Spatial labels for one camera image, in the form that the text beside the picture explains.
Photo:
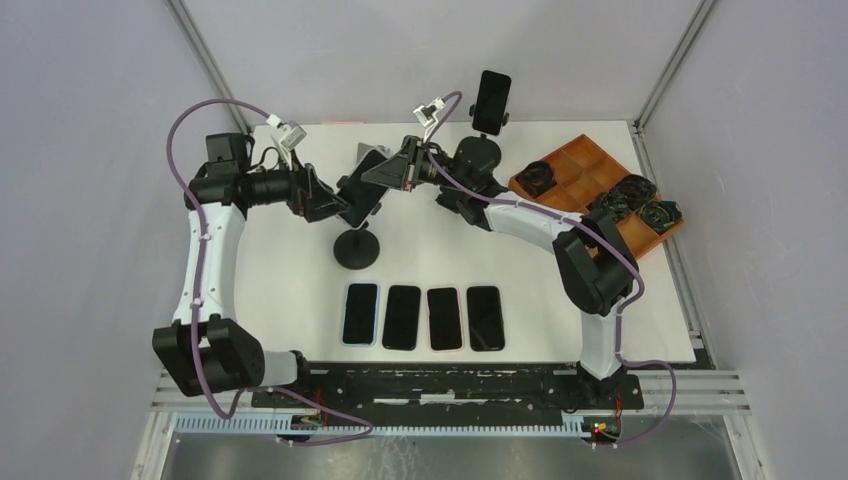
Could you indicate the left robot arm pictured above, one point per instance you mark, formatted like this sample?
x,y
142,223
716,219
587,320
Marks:
x,y
204,349

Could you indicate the orange compartment tray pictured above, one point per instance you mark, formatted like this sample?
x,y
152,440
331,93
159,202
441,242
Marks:
x,y
582,170

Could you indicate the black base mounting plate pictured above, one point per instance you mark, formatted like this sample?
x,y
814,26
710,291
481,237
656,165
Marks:
x,y
461,394

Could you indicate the black coiled band right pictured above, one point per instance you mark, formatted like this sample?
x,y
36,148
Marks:
x,y
660,215

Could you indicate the black coiled band upper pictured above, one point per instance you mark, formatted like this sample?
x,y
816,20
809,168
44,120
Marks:
x,y
636,190

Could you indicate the black phone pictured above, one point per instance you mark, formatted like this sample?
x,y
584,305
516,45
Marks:
x,y
401,319
485,318
490,108

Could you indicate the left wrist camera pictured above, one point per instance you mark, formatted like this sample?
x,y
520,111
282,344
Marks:
x,y
285,136

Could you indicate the black coiled band left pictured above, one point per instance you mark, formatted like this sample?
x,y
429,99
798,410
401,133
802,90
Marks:
x,y
536,178

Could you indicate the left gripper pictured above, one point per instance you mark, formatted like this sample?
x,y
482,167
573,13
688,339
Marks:
x,y
310,197

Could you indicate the black phone on tall stand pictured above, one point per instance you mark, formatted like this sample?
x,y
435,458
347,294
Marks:
x,y
490,108

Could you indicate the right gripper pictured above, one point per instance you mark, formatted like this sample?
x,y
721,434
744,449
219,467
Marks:
x,y
399,171

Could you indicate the black pole stand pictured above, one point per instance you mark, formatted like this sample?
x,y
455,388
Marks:
x,y
482,151
357,249

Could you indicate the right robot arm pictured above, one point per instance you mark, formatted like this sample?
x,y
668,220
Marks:
x,y
599,273

